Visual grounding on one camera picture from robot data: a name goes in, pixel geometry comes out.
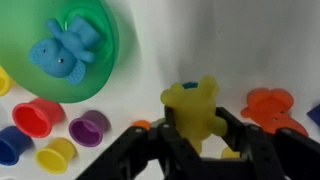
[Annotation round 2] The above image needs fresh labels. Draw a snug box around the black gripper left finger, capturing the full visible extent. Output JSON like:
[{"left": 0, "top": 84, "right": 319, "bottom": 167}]
[{"left": 74, "top": 105, "right": 205, "bottom": 180}]

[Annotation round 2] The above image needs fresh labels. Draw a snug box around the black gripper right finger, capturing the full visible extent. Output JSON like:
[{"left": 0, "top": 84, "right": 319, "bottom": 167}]
[{"left": 214, "top": 106, "right": 320, "bottom": 180}]

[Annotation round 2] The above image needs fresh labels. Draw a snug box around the yellow spiky blob toy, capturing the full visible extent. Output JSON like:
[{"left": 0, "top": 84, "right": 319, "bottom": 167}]
[{"left": 160, "top": 75, "right": 229, "bottom": 155}]

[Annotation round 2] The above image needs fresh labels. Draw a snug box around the green translucent bowl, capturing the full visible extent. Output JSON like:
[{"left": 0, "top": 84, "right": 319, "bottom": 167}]
[{"left": 0, "top": 0, "right": 120, "bottom": 104}]

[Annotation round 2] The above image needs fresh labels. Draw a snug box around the small orange cup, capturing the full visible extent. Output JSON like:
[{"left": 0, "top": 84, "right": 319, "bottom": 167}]
[{"left": 130, "top": 119, "right": 152, "bottom": 132}]

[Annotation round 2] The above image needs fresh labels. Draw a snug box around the small yellow rubber toy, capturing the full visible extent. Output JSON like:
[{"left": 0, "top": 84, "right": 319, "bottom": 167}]
[{"left": 220, "top": 146, "right": 242, "bottom": 160}]

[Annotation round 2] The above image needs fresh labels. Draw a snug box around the orange rubber animal toy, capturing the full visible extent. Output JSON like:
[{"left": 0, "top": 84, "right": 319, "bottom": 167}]
[{"left": 240, "top": 87, "right": 310, "bottom": 137}]

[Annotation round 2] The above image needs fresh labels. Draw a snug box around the purple cup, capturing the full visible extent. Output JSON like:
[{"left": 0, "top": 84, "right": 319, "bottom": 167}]
[{"left": 68, "top": 109, "right": 110, "bottom": 148}]

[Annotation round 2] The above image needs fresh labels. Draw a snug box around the blue toy block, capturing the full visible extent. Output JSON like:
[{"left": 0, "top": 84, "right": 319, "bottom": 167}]
[{"left": 306, "top": 103, "right": 320, "bottom": 128}]

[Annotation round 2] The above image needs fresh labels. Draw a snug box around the teal rubber toy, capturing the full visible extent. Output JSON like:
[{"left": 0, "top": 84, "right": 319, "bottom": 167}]
[{"left": 181, "top": 81, "right": 200, "bottom": 90}]

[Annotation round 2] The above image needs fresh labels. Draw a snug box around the yellow cup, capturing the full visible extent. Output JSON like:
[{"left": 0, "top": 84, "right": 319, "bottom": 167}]
[
  {"left": 0, "top": 65, "right": 15, "bottom": 98},
  {"left": 34, "top": 137, "right": 78, "bottom": 175}
]

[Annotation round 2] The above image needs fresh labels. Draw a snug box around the red cup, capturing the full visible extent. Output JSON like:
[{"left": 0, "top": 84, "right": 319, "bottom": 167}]
[{"left": 11, "top": 97, "right": 65, "bottom": 139}]

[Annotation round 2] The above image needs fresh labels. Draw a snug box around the blue rubber elephant toy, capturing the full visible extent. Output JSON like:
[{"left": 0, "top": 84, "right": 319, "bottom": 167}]
[{"left": 28, "top": 14, "right": 104, "bottom": 86}]

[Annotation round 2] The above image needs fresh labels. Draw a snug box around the blue cup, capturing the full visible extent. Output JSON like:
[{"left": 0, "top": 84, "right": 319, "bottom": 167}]
[{"left": 0, "top": 125, "right": 33, "bottom": 167}]

